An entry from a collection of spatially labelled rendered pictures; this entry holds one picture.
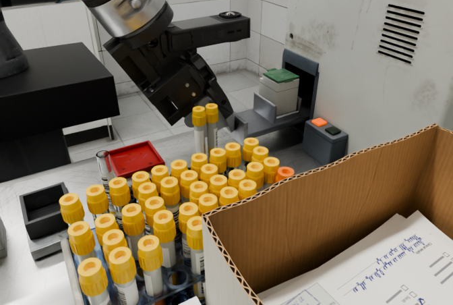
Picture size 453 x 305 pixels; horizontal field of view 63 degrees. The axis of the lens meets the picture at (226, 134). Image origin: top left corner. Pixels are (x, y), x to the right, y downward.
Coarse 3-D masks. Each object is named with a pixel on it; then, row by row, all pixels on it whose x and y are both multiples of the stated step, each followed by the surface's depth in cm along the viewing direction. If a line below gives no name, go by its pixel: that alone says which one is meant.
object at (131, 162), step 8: (136, 144) 56; (144, 144) 57; (112, 152) 55; (120, 152) 55; (128, 152) 55; (136, 152) 55; (144, 152) 55; (152, 152) 55; (112, 160) 53; (120, 160) 54; (128, 160) 54; (136, 160) 54; (144, 160) 54; (152, 160) 54; (160, 160) 53; (120, 168) 52; (128, 168) 52; (136, 168) 52; (144, 168) 51; (120, 176) 50; (128, 176) 50
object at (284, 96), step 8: (264, 80) 55; (272, 80) 53; (296, 80) 54; (264, 88) 56; (272, 88) 54; (280, 88) 53; (288, 88) 54; (296, 88) 55; (264, 96) 56; (272, 96) 54; (280, 96) 54; (288, 96) 55; (296, 96) 55; (280, 104) 54; (288, 104) 55; (296, 104) 56; (280, 112) 55; (288, 112) 56
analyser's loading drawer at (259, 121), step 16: (256, 96) 57; (304, 96) 63; (240, 112) 58; (256, 112) 58; (272, 112) 54; (304, 112) 58; (224, 128) 57; (240, 128) 53; (256, 128) 54; (272, 128) 55
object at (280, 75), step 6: (264, 72) 55; (270, 72) 55; (276, 72) 55; (282, 72) 55; (288, 72) 55; (270, 78) 54; (276, 78) 53; (282, 78) 53; (288, 78) 53; (294, 78) 53
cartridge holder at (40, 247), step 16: (32, 192) 42; (48, 192) 43; (64, 192) 42; (32, 208) 43; (48, 208) 43; (32, 224) 38; (48, 224) 39; (64, 224) 40; (32, 240) 39; (48, 240) 39; (32, 256) 38
